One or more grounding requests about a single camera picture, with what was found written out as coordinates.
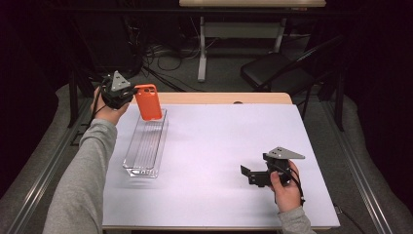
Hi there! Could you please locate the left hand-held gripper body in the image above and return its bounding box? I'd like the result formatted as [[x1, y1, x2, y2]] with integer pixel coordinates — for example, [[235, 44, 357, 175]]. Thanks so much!
[[100, 70, 135, 110]]

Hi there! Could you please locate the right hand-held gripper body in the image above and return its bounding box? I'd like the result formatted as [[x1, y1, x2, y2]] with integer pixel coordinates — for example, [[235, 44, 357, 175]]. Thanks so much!
[[247, 146, 306, 189]]

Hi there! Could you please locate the orange phone case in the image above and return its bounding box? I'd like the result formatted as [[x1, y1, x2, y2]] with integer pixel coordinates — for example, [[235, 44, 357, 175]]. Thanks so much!
[[133, 83, 164, 122]]

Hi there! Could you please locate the clear plastic tray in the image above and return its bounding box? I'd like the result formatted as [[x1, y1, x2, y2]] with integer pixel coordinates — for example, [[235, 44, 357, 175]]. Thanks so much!
[[122, 108, 169, 179]]

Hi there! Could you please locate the person's left hand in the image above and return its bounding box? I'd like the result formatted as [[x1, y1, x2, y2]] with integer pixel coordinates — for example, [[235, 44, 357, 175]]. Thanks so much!
[[91, 87, 131, 126]]

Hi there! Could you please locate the person's right hand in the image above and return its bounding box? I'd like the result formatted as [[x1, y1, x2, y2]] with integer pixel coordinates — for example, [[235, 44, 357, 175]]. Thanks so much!
[[270, 160, 303, 214]]

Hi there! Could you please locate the black metal stand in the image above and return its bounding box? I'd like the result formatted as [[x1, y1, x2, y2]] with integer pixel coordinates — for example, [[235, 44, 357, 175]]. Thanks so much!
[[66, 19, 128, 129]]

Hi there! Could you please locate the white table mat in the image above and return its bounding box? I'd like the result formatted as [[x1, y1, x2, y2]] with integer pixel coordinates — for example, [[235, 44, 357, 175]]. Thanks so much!
[[101, 102, 341, 228]]

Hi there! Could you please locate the wooden table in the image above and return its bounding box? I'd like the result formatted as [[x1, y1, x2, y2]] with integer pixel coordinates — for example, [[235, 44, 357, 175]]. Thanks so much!
[[102, 92, 332, 232]]

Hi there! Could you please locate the black folding chair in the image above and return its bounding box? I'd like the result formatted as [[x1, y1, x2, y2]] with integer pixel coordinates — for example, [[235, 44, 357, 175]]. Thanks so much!
[[240, 33, 345, 121]]

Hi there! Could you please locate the right hand-held gripper cable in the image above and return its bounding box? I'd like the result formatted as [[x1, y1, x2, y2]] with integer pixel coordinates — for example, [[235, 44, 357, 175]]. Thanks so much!
[[276, 162, 306, 207]]

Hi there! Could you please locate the hand-held gripper cable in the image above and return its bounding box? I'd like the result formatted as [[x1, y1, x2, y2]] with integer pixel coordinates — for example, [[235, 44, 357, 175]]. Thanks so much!
[[276, 162, 306, 207], [89, 86, 108, 126]]

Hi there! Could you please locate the left hand-held gripper cable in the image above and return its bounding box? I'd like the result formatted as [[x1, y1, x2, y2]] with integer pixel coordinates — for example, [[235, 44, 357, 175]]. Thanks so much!
[[89, 86, 108, 126]]

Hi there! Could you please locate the bundle of black cables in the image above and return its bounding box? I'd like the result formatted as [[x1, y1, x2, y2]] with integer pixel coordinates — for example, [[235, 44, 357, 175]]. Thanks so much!
[[123, 16, 208, 94]]

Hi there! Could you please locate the grey metal floor rail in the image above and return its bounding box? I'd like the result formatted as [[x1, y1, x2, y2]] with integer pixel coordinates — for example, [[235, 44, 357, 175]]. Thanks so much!
[[6, 97, 95, 234], [319, 97, 395, 234]]

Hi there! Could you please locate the thin black cable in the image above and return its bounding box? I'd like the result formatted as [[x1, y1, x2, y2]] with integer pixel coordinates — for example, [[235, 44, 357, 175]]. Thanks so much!
[[334, 204, 366, 234]]

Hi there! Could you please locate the white frame desk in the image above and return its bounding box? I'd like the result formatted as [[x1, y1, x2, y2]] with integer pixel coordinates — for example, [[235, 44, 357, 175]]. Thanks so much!
[[178, 0, 327, 83]]

